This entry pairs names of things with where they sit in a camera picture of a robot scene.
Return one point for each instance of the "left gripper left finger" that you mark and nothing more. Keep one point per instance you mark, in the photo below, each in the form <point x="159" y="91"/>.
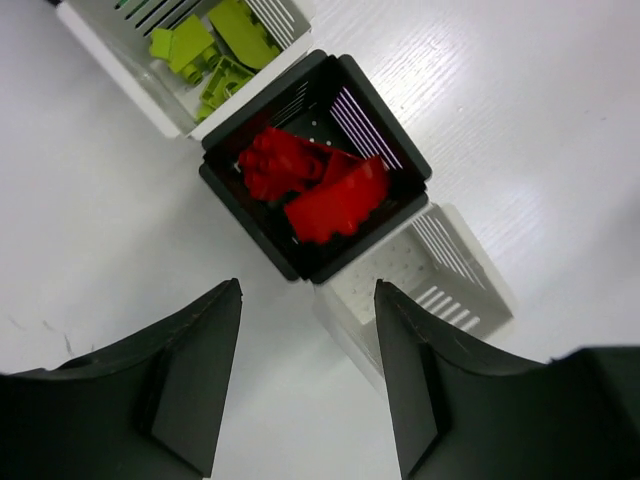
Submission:
<point x="151" y="405"/>

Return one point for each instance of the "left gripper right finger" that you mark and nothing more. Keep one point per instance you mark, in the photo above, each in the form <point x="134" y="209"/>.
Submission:
<point x="412" y="341"/>

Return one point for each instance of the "long red lego brick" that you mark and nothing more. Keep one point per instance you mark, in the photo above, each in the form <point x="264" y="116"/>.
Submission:
<point x="351" y="189"/>

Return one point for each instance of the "red white flower lego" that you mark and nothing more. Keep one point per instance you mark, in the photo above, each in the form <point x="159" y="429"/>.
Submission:
<point x="277" y="163"/>

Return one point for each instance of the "lime green printed lego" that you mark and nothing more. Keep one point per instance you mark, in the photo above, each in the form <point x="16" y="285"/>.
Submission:
<point x="227" y="78"/>

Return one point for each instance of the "near white slatted container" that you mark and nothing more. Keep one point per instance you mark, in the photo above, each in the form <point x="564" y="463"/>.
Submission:
<point x="439" y="263"/>

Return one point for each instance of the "white slatted container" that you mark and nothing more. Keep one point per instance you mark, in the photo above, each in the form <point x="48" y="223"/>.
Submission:
<point x="117" y="35"/>
<point x="439" y="263"/>

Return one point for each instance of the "near black slatted container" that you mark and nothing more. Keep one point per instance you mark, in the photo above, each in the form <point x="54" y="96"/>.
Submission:
<point x="329" y="101"/>

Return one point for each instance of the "far white slatted container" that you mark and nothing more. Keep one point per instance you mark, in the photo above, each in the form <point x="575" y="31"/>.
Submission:
<point x="117" y="35"/>

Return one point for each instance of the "lime lego in container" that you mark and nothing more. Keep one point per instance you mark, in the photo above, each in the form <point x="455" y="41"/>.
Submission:
<point x="189" y="49"/>

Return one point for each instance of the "lime wedge lego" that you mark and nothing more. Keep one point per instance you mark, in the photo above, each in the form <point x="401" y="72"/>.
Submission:
<point x="244" y="34"/>

